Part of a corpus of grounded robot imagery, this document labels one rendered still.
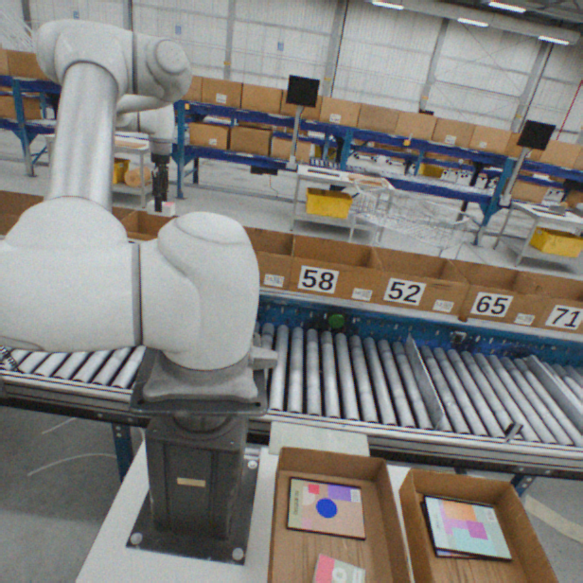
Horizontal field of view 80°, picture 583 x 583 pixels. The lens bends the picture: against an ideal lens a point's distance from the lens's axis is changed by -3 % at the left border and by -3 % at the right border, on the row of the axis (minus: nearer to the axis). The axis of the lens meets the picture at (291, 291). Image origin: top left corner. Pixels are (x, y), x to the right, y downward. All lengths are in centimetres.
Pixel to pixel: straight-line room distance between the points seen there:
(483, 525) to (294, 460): 50
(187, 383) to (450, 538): 76
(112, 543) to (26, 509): 106
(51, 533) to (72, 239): 154
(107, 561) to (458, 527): 81
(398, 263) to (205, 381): 145
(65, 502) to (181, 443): 132
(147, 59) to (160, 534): 105
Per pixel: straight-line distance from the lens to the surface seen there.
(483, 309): 182
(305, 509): 102
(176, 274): 50
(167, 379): 63
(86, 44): 95
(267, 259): 153
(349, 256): 184
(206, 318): 52
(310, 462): 106
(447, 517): 112
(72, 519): 195
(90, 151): 72
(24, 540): 196
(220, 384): 61
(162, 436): 73
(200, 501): 85
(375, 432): 126
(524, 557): 118
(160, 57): 95
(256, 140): 574
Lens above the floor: 164
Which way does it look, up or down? 28 degrees down
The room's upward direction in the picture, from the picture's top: 10 degrees clockwise
